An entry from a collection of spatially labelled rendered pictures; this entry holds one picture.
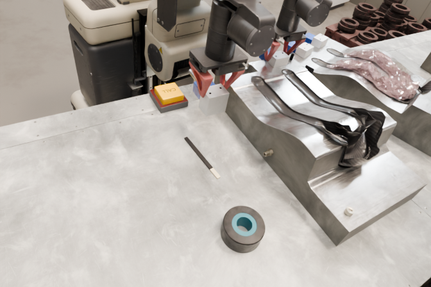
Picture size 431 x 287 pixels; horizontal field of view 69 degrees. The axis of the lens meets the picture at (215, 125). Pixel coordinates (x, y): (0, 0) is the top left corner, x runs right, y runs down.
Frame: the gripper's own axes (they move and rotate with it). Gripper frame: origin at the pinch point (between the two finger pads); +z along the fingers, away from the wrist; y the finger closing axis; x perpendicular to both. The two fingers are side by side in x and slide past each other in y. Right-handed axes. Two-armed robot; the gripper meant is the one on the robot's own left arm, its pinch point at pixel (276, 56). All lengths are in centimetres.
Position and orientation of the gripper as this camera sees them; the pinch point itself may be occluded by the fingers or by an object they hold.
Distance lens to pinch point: 94.2
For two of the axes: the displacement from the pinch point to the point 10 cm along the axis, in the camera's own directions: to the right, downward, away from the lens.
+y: 8.6, -2.5, 4.5
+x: -4.9, -6.7, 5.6
